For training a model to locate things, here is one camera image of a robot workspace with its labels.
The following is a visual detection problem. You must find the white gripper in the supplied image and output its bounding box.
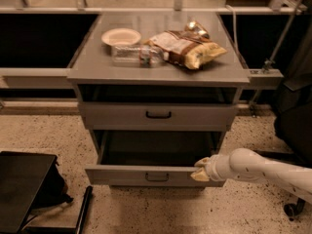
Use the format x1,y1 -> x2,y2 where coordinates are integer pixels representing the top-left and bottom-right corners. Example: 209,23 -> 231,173
191,155 -> 232,182

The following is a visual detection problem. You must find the grey drawer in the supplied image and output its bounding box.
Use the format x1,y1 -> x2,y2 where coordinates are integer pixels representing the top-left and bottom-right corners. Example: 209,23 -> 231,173
85,130 -> 223,187
79,102 -> 237,132

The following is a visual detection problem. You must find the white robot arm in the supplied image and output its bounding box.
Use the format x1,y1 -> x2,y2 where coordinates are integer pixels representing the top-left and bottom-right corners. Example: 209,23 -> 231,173
191,148 -> 312,203

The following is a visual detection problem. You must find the grey drawer cabinet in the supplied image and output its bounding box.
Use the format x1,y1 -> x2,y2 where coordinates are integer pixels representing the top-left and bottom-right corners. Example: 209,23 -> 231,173
68,11 -> 250,187

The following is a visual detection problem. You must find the grey top drawer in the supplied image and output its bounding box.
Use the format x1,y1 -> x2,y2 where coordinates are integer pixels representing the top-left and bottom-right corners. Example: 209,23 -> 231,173
79,102 -> 237,132

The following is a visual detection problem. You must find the black office chair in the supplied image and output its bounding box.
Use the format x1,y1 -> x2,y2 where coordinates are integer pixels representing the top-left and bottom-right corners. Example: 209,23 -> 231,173
261,25 -> 312,220

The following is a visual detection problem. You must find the yellow brown chip bag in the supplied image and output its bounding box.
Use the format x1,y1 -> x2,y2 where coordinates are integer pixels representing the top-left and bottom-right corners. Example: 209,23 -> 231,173
147,30 -> 227,70

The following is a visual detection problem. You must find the metal diagonal rod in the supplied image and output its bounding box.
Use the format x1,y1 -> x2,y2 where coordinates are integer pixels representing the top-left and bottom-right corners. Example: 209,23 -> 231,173
248,0 -> 306,117

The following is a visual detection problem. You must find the clear plastic water bottle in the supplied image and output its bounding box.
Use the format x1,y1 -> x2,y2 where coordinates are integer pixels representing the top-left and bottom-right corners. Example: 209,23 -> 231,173
111,45 -> 165,67

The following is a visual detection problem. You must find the shiny metal can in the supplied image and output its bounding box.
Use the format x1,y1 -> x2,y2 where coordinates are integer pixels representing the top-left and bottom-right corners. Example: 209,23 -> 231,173
184,20 -> 210,39

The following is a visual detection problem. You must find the white paper bowl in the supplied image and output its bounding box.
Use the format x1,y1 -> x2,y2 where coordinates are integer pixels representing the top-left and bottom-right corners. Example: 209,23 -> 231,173
101,28 -> 141,46

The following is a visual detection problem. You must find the white cable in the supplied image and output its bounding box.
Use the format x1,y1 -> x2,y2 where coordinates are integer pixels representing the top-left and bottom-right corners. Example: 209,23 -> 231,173
224,4 -> 242,60

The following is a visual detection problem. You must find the metal railing frame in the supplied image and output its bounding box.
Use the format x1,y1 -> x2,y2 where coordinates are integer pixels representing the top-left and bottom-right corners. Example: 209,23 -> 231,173
1,0 -> 291,89

